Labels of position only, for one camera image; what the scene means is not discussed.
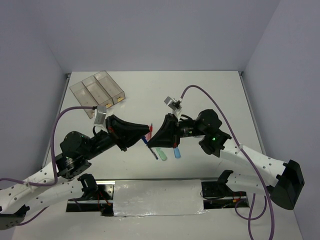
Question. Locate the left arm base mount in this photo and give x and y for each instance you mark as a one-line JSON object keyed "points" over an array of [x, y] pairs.
{"points": [[97, 196]]}

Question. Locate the green correction tape case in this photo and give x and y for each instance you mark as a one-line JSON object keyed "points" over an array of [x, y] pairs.
{"points": [[161, 154]]}

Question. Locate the clear three-compartment organizer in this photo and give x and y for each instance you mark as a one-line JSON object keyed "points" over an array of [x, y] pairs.
{"points": [[99, 89]]}

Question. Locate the blue correction tape case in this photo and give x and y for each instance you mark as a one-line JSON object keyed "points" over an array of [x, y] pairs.
{"points": [[177, 153]]}

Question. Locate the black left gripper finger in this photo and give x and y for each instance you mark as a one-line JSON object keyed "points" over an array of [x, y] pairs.
{"points": [[126, 138], [117, 125]]}

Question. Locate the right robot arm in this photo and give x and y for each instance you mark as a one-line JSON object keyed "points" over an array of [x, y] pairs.
{"points": [[281, 181]]}

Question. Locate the blue gel pen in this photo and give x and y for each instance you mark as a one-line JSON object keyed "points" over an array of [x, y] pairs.
{"points": [[153, 153]]}

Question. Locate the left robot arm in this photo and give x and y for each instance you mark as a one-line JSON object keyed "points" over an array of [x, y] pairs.
{"points": [[64, 178]]}

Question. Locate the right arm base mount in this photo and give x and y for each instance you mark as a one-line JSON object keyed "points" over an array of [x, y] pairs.
{"points": [[217, 195]]}

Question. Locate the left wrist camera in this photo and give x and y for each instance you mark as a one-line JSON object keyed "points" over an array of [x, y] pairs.
{"points": [[99, 117]]}

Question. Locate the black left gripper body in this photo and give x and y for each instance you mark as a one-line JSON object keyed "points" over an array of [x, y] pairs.
{"points": [[104, 141]]}

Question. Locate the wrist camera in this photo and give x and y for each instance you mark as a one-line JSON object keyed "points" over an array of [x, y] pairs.
{"points": [[175, 105], [99, 117]]}

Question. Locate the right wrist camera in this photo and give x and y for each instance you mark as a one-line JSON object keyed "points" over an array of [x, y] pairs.
{"points": [[175, 105]]}

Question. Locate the silver tape sheet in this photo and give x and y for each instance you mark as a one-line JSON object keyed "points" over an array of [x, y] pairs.
{"points": [[157, 198]]}

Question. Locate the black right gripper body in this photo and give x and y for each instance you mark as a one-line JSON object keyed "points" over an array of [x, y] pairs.
{"points": [[185, 128]]}

